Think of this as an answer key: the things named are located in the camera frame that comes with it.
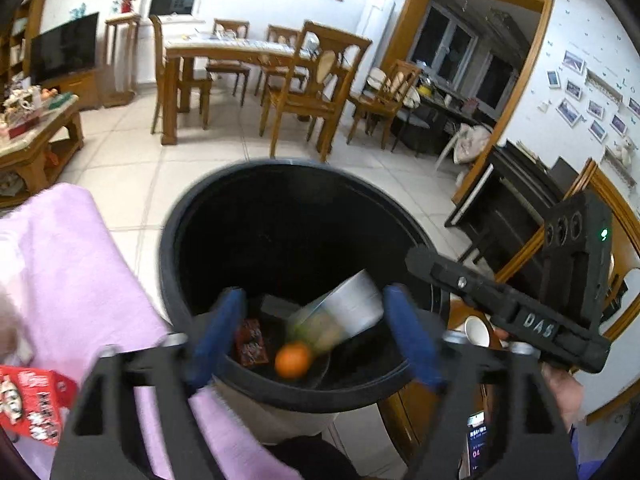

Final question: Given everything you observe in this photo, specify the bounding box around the black piano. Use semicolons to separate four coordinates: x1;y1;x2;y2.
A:
445;140;596;281

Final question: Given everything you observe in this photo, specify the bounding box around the pile of table clutter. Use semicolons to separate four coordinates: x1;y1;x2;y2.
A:
0;85;66;136

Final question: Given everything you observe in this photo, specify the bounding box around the wooden bookshelf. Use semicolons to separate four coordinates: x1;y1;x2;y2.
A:
0;0;48;91

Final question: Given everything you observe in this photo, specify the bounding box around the back room window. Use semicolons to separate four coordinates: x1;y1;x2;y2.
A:
407;2;526;111

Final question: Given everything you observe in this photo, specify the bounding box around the group of wall photo frames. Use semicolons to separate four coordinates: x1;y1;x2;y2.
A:
545;50;640;143

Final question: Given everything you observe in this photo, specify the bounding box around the white teddy bear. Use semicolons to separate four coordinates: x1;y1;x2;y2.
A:
612;137;637;166

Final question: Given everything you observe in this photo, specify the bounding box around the wooden coffee table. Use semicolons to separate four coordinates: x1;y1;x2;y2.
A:
0;94;86;208

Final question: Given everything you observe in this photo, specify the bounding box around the orange tangerine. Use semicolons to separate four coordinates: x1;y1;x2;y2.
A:
274;341;315;380

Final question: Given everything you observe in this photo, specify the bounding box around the pink blanket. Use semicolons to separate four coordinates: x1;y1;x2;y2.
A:
0;182;301;480

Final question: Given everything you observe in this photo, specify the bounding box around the black trash bin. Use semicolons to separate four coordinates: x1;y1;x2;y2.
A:
159;157;451;448

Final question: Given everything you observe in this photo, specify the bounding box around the wooden side table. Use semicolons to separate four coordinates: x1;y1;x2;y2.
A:
377;295;511;466

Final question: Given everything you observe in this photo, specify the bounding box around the red printed snack box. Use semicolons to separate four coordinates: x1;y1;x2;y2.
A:
0;364;80;448

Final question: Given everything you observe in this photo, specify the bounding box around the tall wooden stand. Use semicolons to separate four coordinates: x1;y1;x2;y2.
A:
102;12;142;108

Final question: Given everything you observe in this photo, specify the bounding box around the wooden television cabinet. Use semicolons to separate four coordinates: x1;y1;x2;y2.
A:
27;67;103;111

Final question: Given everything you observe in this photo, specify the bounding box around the red snack packet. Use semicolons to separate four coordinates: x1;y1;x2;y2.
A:
234;317;268;368

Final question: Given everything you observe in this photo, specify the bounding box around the white cup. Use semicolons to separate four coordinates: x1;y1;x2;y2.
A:
464;316;493;348

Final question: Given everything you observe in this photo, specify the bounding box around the white cushioned chair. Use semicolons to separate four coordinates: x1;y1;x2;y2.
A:
435;122;496;171

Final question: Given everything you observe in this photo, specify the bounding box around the dark glass table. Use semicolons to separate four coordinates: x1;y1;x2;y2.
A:
407;87;501;156

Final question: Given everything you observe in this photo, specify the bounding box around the black television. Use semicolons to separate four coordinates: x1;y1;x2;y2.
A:
30;11;101;83

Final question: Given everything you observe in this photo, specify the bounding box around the white standing air conditioner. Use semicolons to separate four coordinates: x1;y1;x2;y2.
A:
357;0;396;86

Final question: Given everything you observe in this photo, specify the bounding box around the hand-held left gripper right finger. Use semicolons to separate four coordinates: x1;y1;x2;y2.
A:
382;282;576;480

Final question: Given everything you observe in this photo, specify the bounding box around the wooden dining chair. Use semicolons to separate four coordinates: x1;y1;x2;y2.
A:
347;59;421;151
255;24;308;106
149;14;213;146
260;21;373;161
206;18;251;106

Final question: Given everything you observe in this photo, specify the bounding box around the black smartphone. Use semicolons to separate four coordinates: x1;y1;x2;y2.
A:
466;410;488;480

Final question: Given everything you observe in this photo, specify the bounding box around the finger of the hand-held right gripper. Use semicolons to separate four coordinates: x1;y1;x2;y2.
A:
405;246;506;321

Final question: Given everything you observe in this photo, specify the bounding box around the wooden dining table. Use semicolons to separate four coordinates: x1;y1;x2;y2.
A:
164;35;351;113

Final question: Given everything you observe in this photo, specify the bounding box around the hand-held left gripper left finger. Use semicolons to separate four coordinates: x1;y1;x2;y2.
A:
50;287;248;480

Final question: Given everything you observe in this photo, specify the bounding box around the person's right hand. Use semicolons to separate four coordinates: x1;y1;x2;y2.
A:
542;362;586;428

